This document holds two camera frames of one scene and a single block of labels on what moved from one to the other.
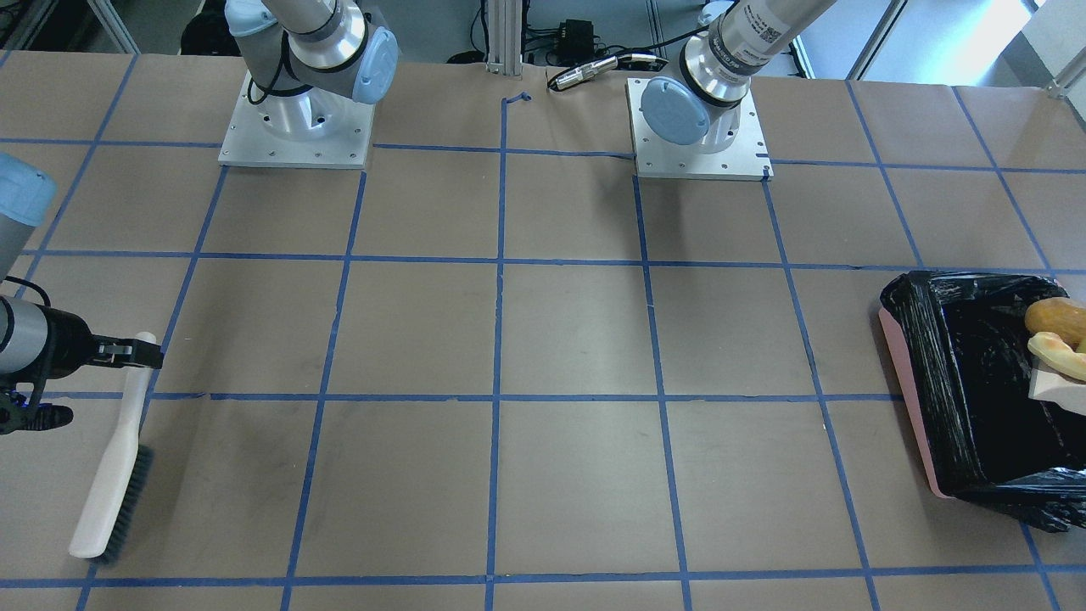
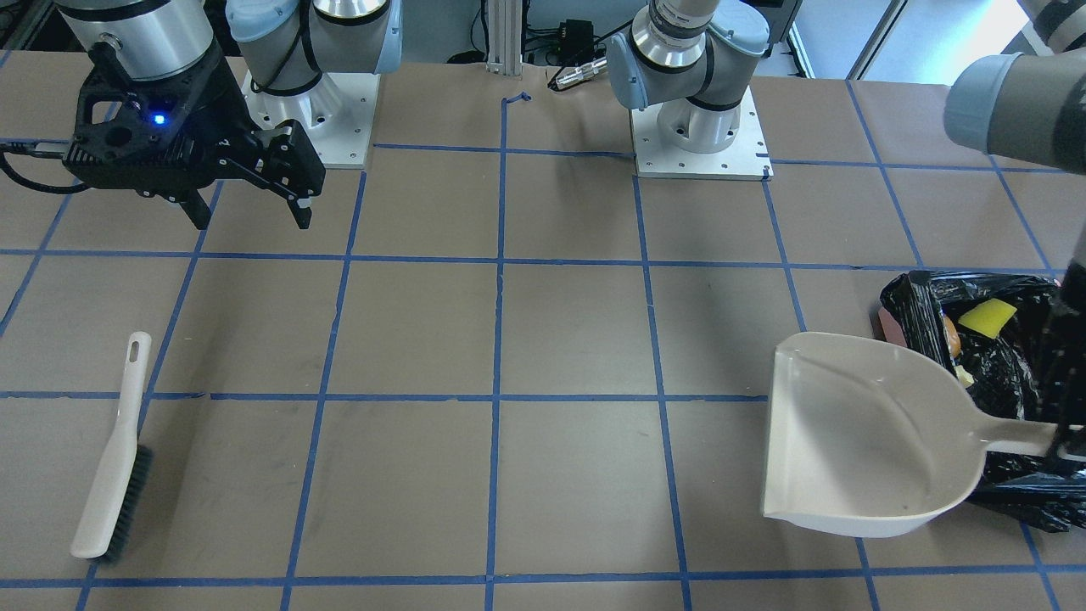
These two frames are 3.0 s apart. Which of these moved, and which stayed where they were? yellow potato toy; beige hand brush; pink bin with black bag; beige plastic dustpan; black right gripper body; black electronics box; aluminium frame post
Moved: beige plastic dustpan; black right gripper body; yellow potato toy
Stayed: pink bin with black bag; black electronics box; beige hand brush; aluminium frame post
